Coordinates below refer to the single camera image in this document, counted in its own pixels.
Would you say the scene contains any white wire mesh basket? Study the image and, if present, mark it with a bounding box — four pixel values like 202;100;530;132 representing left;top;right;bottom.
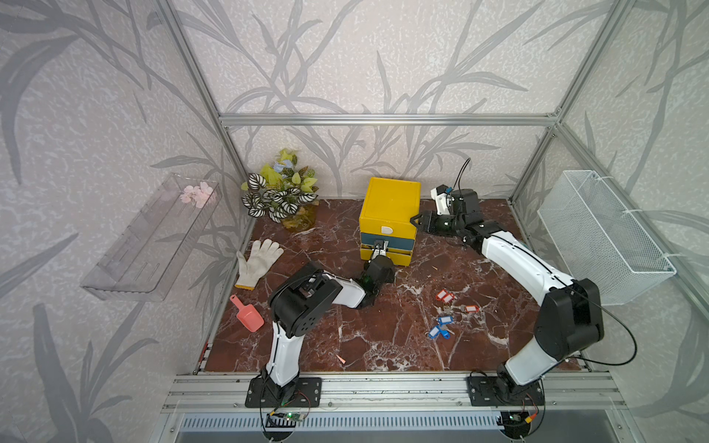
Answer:
538;170;677;306

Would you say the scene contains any left circuit board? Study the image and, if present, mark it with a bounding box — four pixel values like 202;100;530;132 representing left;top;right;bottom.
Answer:
265;410;310;428

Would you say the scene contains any white work glove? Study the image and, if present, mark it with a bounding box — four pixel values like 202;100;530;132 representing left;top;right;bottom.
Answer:
234;239;284;291

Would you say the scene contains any aluminium front rail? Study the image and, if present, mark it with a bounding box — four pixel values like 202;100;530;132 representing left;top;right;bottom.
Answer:
162;371;626;413

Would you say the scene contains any dark teal drawer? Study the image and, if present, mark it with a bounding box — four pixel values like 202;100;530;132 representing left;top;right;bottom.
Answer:
361;233;415;254

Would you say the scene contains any circuit board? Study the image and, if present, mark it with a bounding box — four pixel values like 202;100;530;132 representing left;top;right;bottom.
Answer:
265;410;310;428
498;412;538;433

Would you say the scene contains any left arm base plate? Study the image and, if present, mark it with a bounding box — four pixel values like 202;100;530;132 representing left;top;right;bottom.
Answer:
245;376;323;409

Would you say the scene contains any red plastic scoop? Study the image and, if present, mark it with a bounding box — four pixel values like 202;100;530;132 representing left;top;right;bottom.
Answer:
229;295;265;332

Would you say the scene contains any yellow bottom drawer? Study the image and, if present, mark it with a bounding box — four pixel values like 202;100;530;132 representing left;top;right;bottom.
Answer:
359;247;413;267

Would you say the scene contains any pink artificial flower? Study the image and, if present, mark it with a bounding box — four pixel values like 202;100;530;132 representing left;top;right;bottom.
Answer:
180;182;214;209

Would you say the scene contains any artificial potted plant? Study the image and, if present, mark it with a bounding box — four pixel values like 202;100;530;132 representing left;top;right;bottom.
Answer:
242;149;319;234

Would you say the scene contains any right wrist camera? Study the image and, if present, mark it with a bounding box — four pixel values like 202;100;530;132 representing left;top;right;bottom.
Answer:
430;185;452;215

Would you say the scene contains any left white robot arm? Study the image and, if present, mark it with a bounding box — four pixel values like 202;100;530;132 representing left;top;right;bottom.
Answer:
265;255;396;389

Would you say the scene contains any yellow drawer cabinet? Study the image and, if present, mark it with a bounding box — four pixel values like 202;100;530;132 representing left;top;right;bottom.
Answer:
359;177;421;248

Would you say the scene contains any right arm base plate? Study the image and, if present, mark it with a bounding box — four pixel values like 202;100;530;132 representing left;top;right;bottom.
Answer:
466;372;546;408

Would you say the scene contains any clear acrylic wall shelf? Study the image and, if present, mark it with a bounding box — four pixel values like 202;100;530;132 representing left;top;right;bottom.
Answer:
81;173;222;302

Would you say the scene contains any right circuit board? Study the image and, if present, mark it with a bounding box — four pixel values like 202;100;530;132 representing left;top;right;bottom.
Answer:
498;412;538;433

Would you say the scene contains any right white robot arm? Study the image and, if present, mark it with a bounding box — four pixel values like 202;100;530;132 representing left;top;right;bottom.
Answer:
411;185;619;402

